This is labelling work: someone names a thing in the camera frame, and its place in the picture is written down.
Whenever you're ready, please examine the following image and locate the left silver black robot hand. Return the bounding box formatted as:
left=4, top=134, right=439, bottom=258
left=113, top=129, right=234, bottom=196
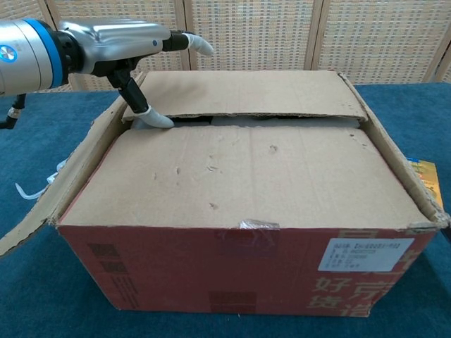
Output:
left=58, top=20, right=215, bottom=128

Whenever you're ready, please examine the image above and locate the woven wooden folding screen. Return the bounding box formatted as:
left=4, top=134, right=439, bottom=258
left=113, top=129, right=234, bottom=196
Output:
left=0, top=0, right=451, bottom=93

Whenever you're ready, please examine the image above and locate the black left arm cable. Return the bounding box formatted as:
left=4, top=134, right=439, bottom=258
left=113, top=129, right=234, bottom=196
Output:
left=0, top=93, right=27, bottom=130

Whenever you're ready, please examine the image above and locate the red cardboard box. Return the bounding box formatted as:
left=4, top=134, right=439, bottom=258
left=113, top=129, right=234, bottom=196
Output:
left=0, top=69, right=451, bottom=320

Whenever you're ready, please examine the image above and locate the small orange printed carton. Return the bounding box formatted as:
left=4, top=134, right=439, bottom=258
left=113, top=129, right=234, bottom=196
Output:
left=407, top=158, right=444, bottom=208

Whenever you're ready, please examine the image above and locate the clear plastic wash bottle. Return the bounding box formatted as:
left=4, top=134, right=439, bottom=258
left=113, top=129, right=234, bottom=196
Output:
left=14, top=160, right=68, bottom=204

